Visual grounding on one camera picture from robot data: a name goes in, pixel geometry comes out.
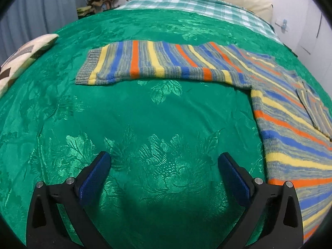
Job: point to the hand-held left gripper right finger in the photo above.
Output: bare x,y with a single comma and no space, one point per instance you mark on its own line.
234,176

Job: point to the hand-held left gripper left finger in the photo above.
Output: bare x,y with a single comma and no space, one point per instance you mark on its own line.
94,175

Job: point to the striped knit sweater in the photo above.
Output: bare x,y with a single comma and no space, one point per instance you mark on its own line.
282,124

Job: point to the green floral bedspread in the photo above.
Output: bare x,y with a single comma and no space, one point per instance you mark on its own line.
145,124

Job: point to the beige patterned cushion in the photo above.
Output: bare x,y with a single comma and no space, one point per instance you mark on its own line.
20,57

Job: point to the grey blue curtain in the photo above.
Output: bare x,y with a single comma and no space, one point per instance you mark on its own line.
33,13

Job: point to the green white checkered blanket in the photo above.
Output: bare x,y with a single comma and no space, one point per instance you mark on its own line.
197,6

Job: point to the wall socket fixture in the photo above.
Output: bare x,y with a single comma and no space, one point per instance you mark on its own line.
283,24

